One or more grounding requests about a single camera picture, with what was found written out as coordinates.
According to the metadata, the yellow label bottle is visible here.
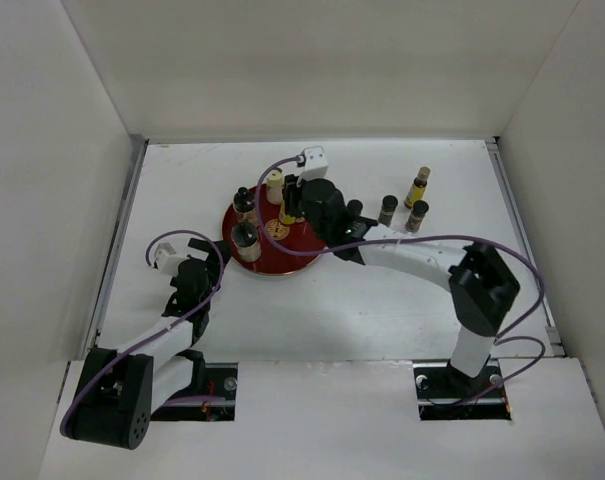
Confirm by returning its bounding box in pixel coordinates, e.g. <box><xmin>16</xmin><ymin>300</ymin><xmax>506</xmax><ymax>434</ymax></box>
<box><xmin>404</xmin><ymin>166</ymin><xmax>431</xmax><ymax>209</ymax></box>
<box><xmin>278</xmin><ymin>200</ymin><xmax>304</xmax><ymax>226</ymax></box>

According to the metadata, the yellow cap spice jar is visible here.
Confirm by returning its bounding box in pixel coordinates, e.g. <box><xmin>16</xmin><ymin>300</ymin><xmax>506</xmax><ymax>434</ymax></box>
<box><xmin>265</xmin><ymin>168</ymin><xmax>284</xmax><ymax>206</ymax></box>

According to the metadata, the black knob glass jar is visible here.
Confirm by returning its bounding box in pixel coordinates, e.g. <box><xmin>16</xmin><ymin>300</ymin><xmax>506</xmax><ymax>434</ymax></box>
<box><xmin>233</xmin><ymin>187</ymin><xmax>258</xmax><ymax>226</ymax></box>

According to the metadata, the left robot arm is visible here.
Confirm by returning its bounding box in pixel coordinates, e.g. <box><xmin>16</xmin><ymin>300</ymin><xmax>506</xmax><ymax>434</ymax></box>
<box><xmin>59</xmin><ymin>232</ymin><xmax>232</xmax><ymax>450</ymax></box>

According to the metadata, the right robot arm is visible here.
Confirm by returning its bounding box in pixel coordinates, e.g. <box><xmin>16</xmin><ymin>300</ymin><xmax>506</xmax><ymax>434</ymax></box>
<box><xmin>284</xmin><ymin>174</ymin><xmax>520</xmax><ymax>396</ymax></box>

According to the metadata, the red round tray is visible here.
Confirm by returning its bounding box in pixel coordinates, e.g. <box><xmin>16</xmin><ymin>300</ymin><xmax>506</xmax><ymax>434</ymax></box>
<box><xmin>221</xmin><ymin>181</ymin><xmax>332</xmax><ymax>278</ymax></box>

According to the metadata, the black cap spice left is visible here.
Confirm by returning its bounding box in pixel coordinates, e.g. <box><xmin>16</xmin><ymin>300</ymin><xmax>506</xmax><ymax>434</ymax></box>
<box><xmin>347</xmin><ymin>199</ymin><xmax>363</xmax><ymax>216</ymax></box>

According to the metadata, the black cap spice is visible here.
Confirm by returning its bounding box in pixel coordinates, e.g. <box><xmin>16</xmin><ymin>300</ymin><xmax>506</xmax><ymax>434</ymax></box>
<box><xmin>347</xmin><ymin>199</ymin><xmax>363</xmax><ymax>216</ymax></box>
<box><xmin>405</xmin><ymin>200</ymin><xmax>429</xmax><ymax>233</ymax></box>
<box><xmin>377</xmin><ymin>195</ymin><xmax>398</xmax><ymax>227</ymax></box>

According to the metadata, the black cap spice middle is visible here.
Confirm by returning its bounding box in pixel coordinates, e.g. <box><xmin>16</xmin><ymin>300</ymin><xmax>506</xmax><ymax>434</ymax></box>
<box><xmin>377</xmin><ymin>195</ymin><xmax>398</xmax><ymax>227</ymax></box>

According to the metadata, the black cap spice right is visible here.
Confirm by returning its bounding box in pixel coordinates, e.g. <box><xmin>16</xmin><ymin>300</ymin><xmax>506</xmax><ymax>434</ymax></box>
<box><xmin>405</xmin><ymin>200</ymin><xmax>429</xmax><ymax>233</ymax></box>

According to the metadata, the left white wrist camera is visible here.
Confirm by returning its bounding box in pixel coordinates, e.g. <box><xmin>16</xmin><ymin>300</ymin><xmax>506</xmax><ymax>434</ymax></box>
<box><xmin>152</xmin><ymin>242</ymin><xmax>186</xmax><ymax>277</ymax></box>

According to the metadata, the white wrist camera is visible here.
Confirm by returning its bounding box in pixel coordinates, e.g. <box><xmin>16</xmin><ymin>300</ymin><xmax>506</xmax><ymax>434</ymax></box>
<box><xmin>296</xmin><ymin>146</ymin><xmax>329</xmax><ymax>184</ymax></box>
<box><xmin>152</xmin><ymin>242</ymin><xmax>186</xmax><ymax>277</ymax></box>

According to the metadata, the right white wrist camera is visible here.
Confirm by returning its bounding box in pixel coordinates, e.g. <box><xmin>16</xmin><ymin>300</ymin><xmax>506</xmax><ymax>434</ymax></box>
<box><xmin>296</xmin><ymin>146</ymin><xmax>329</xmax><ymax>184</ymax></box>

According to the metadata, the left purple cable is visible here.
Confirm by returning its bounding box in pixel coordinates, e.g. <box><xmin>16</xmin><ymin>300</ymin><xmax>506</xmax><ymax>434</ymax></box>
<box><xmin>60</xmin><ymin>229</ymin><xmax>228</xmax><ymax>439</ymax></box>

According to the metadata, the purple cable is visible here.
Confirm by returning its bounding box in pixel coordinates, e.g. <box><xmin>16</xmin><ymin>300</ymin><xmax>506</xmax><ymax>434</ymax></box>
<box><xmin>60</xmin><ymin>229</ymin><xmax>228</xmax><ymax>439</ymax></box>
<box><xmin>259</xmin><ymin>155</ymin><xmax>548</xmax><ymax>404</ymax></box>

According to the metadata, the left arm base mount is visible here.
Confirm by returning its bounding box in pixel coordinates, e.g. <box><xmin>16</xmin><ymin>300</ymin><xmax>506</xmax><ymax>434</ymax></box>
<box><xmin>151</xmin><ymin>361</ymin><xmax>239</xmax><ymax>422</ymax></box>

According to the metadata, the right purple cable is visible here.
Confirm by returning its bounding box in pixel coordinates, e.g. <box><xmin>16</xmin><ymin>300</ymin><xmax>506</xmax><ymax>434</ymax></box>
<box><xmin>259</xmin><ymin>155</ymin><xmax>548</xmax><ymax>404</ymax></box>

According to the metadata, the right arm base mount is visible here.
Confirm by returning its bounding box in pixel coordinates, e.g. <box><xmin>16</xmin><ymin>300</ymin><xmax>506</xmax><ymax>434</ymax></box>
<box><xmin>412</xmin><ymin>360</ymin><xmax>511</xmax><ymax>421</ymax></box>

